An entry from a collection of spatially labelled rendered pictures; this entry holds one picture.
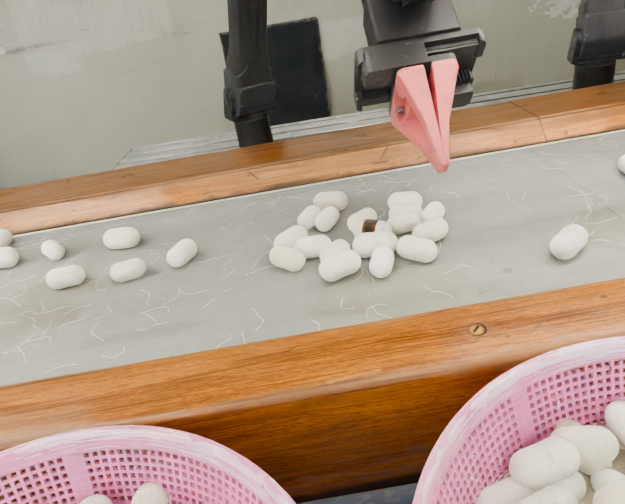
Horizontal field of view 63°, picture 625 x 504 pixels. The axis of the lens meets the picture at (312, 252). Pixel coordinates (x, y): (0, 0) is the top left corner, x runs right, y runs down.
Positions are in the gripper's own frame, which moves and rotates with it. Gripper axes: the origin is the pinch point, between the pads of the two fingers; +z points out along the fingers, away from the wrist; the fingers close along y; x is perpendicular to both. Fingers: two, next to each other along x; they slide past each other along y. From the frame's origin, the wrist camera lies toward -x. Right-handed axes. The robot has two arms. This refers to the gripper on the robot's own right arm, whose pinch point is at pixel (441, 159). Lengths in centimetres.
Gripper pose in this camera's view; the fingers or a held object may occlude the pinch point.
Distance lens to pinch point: 41.3
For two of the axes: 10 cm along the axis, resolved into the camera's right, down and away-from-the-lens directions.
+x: 0.6, 3.4, 9.4
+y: 9.8, -1.7, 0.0
